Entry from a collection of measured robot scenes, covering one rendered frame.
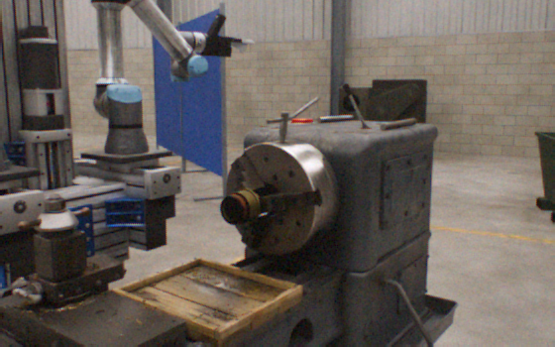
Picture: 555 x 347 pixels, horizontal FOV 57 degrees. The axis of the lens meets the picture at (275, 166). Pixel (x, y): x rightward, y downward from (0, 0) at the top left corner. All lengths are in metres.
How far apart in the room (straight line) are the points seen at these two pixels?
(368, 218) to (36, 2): 1.22
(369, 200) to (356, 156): 0.13
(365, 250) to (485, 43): 9.90
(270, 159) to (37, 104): 0.75
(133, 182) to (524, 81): 9.93
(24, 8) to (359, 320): 1.39
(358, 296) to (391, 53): 10.20
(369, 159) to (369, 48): 10.29
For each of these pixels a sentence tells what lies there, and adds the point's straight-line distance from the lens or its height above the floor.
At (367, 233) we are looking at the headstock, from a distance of 1.48.
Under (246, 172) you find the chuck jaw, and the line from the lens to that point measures 1.39.
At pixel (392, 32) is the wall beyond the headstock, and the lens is 11.64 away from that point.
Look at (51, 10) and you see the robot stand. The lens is 1.88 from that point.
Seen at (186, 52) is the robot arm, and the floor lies 1.51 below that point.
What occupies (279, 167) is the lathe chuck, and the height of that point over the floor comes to 1.18.
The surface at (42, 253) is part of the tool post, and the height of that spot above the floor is 1.07.
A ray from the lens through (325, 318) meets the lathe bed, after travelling 1.49.
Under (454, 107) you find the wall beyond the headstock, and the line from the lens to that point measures 11.27.
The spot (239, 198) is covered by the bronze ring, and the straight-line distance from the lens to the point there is 1.29.
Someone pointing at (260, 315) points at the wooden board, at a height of 0.89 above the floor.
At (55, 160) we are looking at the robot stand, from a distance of 1.80.
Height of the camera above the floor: 1.39
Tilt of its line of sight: 9 degrees down
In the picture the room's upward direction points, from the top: straight up
